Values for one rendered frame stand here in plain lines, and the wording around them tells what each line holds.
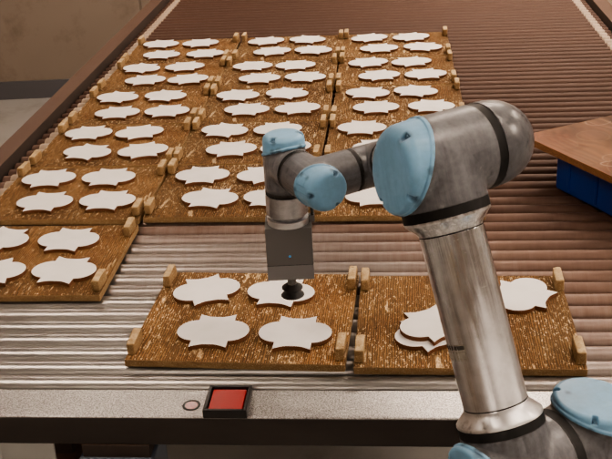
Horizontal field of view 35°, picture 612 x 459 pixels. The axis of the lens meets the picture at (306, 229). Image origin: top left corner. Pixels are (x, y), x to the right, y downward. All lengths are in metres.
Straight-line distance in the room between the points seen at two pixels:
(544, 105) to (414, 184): 2.02
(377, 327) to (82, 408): 0.57
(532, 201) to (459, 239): 1.25
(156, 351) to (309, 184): 0.49
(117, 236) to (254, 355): 0.65
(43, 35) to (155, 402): 5.19
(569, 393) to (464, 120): 0.40
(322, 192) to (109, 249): 0.82
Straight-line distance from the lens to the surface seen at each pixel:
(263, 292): 2.01
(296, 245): 1.74
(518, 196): 2.53
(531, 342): 1.86
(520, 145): 1.29
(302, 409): 1.71
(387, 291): 2.01
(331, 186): 1.58
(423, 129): 1.23
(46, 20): 6.76
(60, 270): 2.20
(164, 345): 1.88
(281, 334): 1.86
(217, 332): 1.88
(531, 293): 2.00
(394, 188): 1.25
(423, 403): 1.72
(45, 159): 2.91
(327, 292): 2.01
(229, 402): 1.72
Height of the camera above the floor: 1.90
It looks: 25 degrees down
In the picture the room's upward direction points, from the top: 3 degrees counter-clockwise
